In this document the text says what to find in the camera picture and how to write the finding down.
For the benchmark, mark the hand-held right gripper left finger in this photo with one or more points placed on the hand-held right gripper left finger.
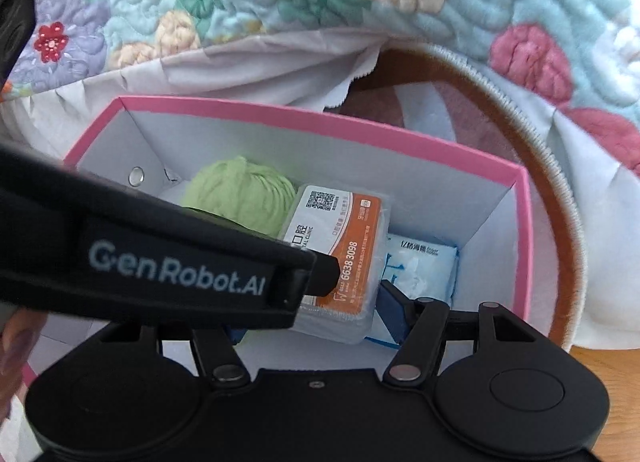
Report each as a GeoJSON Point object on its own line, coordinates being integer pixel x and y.
{"type": "Point", "coordinates": [220, 352]}

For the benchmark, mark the green yarn ball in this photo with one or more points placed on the green yarn ball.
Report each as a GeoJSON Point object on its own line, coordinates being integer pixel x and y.
{"type": "Point", "coordinates": [240, 192]}

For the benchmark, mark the pink cardboard box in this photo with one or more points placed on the pink cardboard box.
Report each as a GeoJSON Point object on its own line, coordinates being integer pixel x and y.
{"type": "Point", "coordinates": [350, 132]}

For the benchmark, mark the checked rug with brown edge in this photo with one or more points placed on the checked rug with brown edge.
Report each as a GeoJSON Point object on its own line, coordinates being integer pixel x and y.
{"type": "Point", "coordinates": [500, 92]}

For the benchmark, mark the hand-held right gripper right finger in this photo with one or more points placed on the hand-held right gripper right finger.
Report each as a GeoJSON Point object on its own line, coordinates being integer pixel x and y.
{"type": "Point", "coordinates": [390, 312]}

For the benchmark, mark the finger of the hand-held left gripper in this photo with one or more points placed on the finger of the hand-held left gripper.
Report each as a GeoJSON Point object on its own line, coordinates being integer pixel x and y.
{"type": "Point", "coordinates": [312, 277]}

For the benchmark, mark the person's left hand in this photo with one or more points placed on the person's left hand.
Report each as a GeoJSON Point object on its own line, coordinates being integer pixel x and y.
{"type": "Point", "coordinates": [17, 342]}

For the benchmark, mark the blue wet wipes pack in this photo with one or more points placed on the blue wet wipes pack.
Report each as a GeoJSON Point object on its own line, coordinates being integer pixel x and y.
{"type": "Point", "coordinates": [430, 262]}

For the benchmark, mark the clear box with orange label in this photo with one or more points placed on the clear box with orange label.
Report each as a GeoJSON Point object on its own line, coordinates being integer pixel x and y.
{"type": "Point", "coordinates": [350, 242]}

